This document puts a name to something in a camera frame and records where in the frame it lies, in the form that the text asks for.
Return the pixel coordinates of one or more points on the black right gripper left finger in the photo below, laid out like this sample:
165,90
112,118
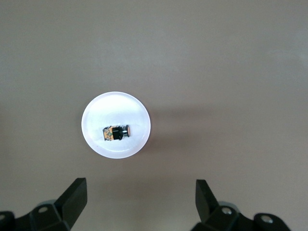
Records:
69,204

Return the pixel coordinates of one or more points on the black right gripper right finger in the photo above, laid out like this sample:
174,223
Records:
209,204

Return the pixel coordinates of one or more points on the orange push-button switch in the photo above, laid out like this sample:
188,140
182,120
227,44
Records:
116,133

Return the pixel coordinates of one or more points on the pale pink round plate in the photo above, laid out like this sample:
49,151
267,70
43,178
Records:
115,113

